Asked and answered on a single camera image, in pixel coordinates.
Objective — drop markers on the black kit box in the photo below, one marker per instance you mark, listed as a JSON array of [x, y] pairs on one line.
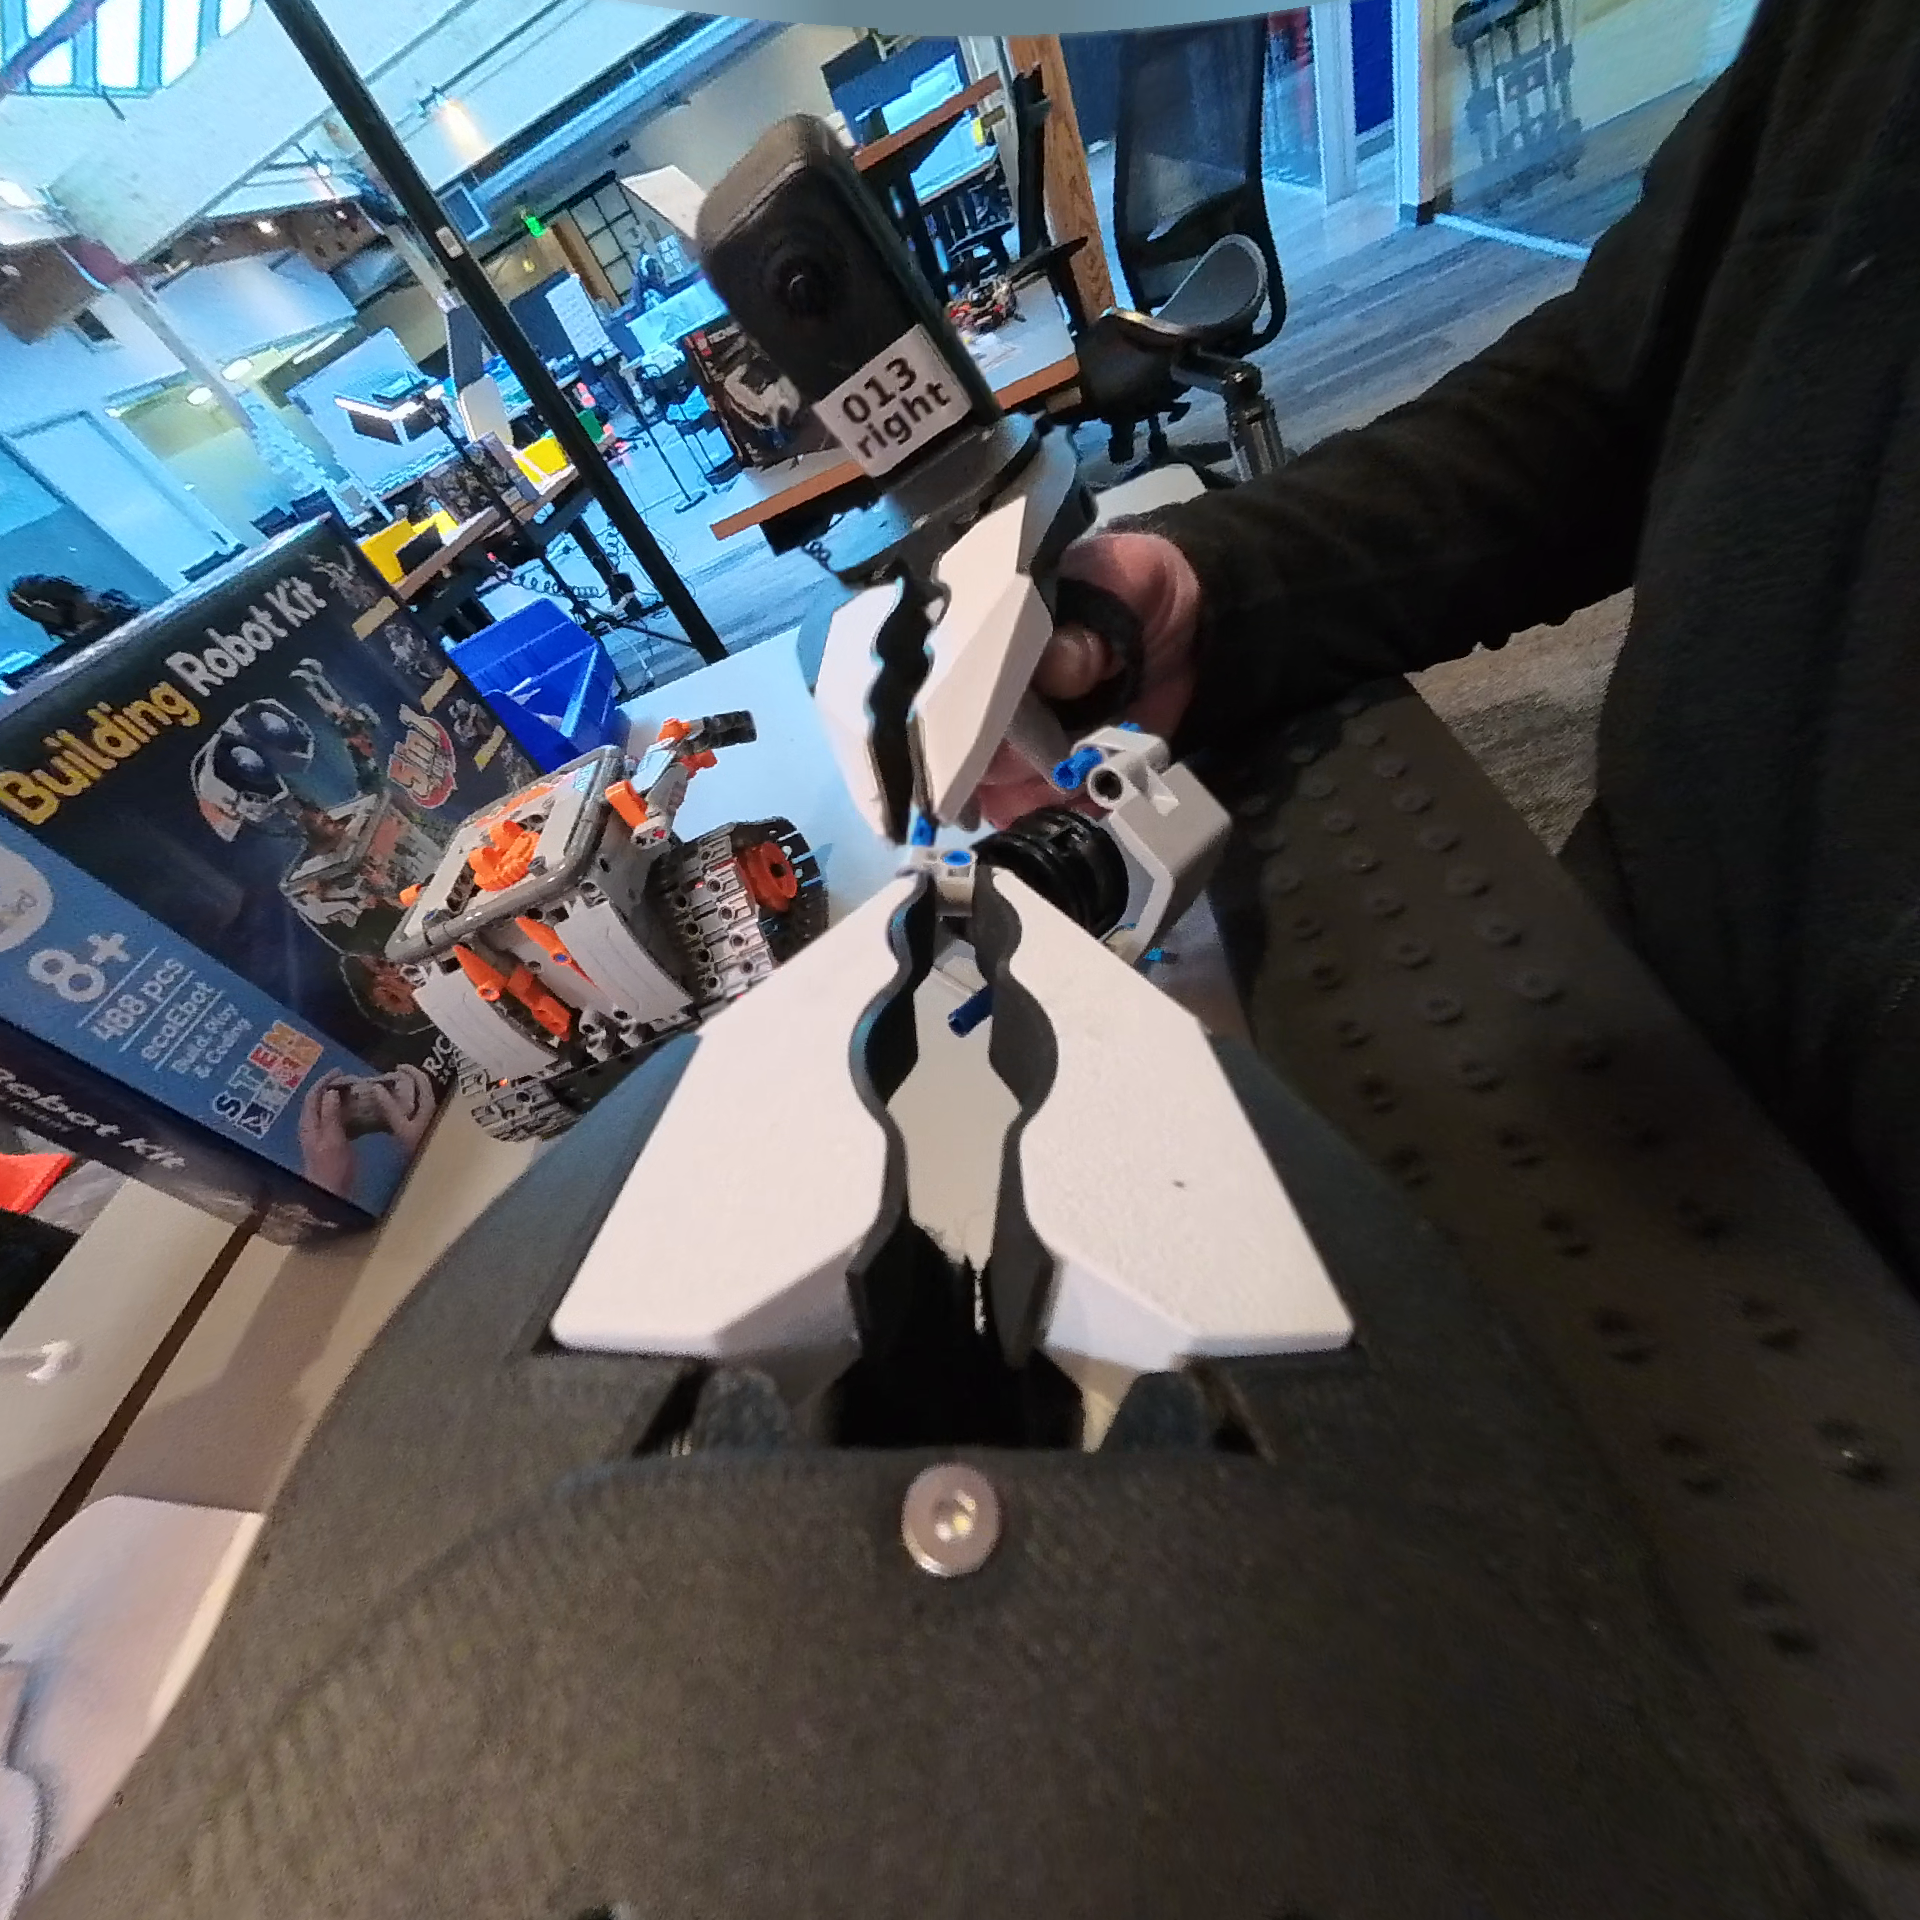
[[737, 391]]

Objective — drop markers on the person's right forearm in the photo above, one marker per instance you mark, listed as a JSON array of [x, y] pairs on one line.
[[1424, 495]]

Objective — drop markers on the black office chair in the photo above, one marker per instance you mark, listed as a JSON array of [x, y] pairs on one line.
[[1188, 151]]

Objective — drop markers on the grey orange tracked toy robot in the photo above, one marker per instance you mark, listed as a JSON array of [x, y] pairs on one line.
[[598, 933]]

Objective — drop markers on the yellow plastic bin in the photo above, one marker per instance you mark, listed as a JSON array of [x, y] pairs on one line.
[[405, 548]]

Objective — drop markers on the person's right hand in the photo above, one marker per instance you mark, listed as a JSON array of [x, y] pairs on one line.
[[1171, 633]]

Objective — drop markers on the blue plastic bin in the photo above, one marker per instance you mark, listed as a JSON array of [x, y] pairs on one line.
[[524, 674]]

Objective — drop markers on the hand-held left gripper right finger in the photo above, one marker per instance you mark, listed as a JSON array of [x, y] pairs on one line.
[[1200, 1229]]

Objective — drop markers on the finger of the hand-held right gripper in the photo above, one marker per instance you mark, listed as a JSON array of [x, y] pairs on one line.
[[856, 705], [983, 660]]

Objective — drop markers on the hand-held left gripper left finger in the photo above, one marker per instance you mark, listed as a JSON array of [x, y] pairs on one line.
[[720, 1187]]

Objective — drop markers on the blue robot kit box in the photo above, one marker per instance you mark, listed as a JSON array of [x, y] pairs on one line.
[[182, 840]]

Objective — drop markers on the black pole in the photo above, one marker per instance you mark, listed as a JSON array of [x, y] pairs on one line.
[[452, 257]]

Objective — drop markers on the black wheel brick assembly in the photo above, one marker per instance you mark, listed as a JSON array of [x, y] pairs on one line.
[[1048, 871]]

